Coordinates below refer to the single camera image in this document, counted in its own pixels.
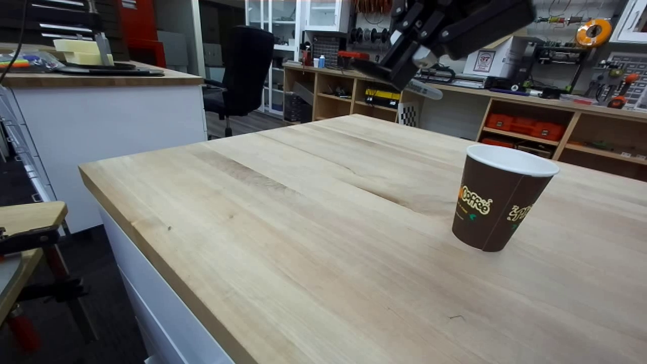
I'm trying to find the white table base cabinet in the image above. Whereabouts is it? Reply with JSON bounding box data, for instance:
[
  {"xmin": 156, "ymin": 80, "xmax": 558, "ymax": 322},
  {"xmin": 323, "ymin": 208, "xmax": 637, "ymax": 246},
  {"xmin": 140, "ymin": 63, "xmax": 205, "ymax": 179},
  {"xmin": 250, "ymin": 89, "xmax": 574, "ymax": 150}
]
[{"xmin": 98, "ymin": 200, "xmax": 235, "ymax": 364}]

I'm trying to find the wooden side table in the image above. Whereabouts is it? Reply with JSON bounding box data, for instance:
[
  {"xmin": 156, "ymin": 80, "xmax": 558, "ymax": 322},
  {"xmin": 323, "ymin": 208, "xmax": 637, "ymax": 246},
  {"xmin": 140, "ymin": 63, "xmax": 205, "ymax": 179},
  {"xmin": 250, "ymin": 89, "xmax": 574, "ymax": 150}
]
[{"xmin": 0, "ymin": 200, "xmax": 71, "ymax": 326}]

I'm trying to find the yellow notepad stack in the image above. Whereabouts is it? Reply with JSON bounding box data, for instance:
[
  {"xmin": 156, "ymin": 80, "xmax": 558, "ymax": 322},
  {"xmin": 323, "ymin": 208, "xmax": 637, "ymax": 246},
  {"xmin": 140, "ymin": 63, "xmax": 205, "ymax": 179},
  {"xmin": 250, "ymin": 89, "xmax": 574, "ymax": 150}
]
[{"xmin": 51, "ymin": 37, "xmax": 103, "ymax": 67}]

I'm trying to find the red black toolbox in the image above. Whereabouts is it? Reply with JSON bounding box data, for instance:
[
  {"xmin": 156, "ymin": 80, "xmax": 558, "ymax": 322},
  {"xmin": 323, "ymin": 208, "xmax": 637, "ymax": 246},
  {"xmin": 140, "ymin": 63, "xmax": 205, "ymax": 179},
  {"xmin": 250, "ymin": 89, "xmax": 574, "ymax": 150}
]
[{"xmin": 336, "ymin": 49, "xmax": 371, "ymax": 72}]

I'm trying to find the white counter wooden top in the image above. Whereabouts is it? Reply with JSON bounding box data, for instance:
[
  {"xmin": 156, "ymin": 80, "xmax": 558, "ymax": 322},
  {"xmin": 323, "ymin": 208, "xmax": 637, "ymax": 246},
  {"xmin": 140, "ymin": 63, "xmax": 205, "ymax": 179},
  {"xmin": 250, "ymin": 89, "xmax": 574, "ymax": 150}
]
[{"xmin": 0, "ymin": 63, "xmax": 210, "ymax": 236}]

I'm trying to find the black storage bin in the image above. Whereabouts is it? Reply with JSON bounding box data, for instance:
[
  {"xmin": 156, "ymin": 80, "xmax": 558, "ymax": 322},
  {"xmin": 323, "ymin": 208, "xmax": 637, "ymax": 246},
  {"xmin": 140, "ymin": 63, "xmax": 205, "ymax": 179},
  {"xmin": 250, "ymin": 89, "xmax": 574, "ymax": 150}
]
[{"xmin": 283, "ymin": 92, "xmax": 313, "ymax": 124}]

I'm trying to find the long wooden workbench shelf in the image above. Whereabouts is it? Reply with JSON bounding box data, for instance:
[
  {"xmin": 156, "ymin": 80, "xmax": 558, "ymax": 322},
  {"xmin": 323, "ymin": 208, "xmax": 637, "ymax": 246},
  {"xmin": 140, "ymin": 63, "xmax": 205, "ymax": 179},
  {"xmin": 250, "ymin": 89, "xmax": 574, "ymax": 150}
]
[{"xmin": 281, "ymin": 61, "xmax": 647, "ymax": 182}]

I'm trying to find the white cardboard box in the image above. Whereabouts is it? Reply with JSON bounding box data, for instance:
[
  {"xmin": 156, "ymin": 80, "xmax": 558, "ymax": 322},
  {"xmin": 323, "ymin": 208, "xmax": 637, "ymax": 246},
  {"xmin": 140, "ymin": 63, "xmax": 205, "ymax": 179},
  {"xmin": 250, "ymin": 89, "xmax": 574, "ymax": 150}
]
[{"xmin": 463, "ymin": 38, "xmax": 522, "ymax": 80}]

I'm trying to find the red cabinet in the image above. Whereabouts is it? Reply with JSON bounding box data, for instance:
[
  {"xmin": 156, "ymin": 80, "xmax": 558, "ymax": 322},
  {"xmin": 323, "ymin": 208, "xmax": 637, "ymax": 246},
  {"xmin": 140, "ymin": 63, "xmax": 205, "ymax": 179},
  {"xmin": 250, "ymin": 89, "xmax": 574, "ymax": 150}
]
[{"xmin": 119, "ymin": 0, "xmax": 167, "ymax": 69}]

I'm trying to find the orange tape roll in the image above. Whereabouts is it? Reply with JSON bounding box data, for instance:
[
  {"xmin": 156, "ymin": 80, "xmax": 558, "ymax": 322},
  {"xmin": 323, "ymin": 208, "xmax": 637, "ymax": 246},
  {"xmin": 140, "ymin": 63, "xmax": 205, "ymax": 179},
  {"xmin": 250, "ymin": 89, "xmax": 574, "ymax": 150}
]
[{"xmin": 574, "ymin": 18, "xmax": 614, "ymax": 49}]

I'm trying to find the checkered calibration board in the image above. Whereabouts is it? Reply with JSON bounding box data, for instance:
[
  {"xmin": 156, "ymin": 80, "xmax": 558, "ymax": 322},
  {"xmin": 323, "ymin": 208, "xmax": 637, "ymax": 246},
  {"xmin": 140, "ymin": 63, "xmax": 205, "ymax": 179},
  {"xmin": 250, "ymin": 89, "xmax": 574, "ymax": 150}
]
[{"xmin": 399, "ymin": 103, "xmax": 421, "ymax": 128}]

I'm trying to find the black flat tray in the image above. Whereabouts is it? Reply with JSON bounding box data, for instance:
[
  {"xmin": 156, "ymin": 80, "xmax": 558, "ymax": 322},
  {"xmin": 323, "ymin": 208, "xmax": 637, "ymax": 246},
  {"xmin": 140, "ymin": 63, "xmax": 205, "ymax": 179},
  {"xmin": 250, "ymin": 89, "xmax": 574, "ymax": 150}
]
[{"xmin": 56, "ymin": 60, "xmax": 165, "ymax": 77}]

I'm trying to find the red storage bin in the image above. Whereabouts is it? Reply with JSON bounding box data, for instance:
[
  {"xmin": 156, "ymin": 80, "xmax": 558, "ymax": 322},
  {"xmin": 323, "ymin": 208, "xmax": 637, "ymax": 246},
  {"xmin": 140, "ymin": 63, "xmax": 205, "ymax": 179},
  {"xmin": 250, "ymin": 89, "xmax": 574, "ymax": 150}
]
[
  {"xmin": 485, "ymin": 112, "xmax": 515, "ymax": 134},
  {"xmin": 536, "ymin": 119, "xmax": 565, "ymax": 143},
  {"xmin": 511, "ymin": 116, "xmax": 541, "ymax": 139}
]

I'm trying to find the white glass door cabinet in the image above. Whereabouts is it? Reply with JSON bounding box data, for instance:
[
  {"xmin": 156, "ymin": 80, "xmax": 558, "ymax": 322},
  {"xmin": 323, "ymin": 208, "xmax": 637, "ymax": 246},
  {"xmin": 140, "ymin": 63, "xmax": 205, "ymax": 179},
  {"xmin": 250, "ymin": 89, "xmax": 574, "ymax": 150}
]
[{"xmin": 243, "ymin": 0, "xmax": 304, "ymax": 116}]

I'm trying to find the black office chair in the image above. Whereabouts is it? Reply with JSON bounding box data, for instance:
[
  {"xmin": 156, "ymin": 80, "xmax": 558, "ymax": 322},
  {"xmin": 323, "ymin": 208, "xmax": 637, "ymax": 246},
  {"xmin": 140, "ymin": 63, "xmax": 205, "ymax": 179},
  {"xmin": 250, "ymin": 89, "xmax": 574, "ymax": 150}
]
[{"xmin": 202, "ymin": 25, "xmax": 277, "ymax": 139}]

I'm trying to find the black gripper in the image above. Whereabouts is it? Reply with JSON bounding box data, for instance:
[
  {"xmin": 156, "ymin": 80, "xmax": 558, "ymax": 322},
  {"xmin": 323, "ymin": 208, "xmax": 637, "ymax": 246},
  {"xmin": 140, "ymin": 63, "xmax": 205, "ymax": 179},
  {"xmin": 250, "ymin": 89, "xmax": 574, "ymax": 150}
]
[{"xmin": 384, "ymin": 0, "xmax": 537, "ymax": 89}]

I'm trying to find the brown paper coffee cup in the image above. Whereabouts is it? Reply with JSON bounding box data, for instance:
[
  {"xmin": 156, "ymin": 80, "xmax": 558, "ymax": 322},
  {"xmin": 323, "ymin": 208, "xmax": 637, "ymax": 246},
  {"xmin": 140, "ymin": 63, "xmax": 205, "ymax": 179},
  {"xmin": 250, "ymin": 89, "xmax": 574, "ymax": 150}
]
[{"xmin": 451, "ymin": 143, "xmax": 561, "ymax": 253}]

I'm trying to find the black drawer rack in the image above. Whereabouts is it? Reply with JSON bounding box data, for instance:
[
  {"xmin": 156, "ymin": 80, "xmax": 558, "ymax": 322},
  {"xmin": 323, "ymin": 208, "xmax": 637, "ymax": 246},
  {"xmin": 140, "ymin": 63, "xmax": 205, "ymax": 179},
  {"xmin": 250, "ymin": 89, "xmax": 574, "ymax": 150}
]
[{"xmin": 0, "ymin": 0, "xmax": 96, "ymax": 48}]

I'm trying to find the white wall cabinet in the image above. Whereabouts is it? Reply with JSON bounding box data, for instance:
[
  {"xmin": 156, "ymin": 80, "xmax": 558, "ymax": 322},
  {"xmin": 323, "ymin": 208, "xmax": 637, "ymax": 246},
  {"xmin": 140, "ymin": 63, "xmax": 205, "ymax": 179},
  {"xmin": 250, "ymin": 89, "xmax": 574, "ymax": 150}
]
[{"xmin": 301, "ymin": 0, "xmax": 351, "ymax": 35}]

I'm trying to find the yellow black tool case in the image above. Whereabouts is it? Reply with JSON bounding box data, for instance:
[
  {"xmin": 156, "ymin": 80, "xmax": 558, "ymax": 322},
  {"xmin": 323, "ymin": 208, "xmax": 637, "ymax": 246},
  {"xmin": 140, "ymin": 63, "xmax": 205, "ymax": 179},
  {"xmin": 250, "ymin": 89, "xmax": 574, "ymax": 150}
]
[{"xmin": 361, "ymin": 88, "xmax": 403, "ymax": 109}]

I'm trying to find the black red bar clamp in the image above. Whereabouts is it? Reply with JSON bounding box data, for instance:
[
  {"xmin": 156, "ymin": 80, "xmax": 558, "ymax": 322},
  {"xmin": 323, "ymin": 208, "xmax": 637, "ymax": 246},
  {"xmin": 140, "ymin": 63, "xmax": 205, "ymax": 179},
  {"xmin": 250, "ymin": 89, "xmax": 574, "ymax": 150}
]
[{"xmin": 0, "ymin": 225, "xmax": 96, "ymax": 341}]

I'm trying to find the colourful paper stack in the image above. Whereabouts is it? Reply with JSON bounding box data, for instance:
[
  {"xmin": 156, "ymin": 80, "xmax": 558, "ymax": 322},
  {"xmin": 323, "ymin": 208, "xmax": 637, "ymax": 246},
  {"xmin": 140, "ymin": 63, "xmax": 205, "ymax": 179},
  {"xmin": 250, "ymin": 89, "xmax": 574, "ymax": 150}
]
[{"xmin": 0, "ymin": 51, "xmax": 48, "ymax": 73}]

